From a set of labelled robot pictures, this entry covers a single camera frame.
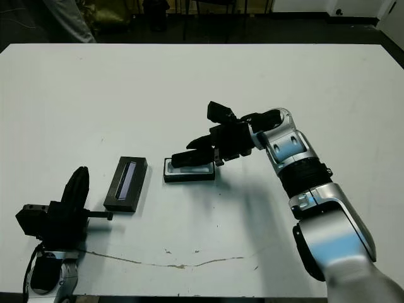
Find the yellow green bag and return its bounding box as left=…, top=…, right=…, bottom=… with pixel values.
left=91, top=0, right=132, bottom=29

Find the person in grey trousers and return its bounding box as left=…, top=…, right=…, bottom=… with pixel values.
left=40, top=0, right=97, bottom=44

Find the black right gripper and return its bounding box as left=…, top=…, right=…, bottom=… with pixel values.
left=186, top=121, right=255, bottom=167

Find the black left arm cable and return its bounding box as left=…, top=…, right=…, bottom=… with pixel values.
left=21, top=244, right=45, bottom=296

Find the black box lid with strip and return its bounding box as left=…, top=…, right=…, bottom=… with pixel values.
left=103, top=155, right=149, bottom=213

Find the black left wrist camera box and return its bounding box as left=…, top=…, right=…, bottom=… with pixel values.
left=15, top=204, right=51, bottom=238

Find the black box base white liner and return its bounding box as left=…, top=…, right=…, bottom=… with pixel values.
left=163, top=157, right=217, bottom=183

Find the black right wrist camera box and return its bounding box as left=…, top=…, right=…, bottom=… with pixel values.
left=206, top=100, right=239, bottom=128

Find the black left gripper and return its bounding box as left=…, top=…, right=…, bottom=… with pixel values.
left=39, top=166, right=114, bottom=253

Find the white cabinet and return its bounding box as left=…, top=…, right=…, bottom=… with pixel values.
left=375, top=0, right=404, bottom=69

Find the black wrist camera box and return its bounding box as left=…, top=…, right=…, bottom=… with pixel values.
left=15, top=204, right=51, bottom=238
left=206, top=100, right=239, bottom=128

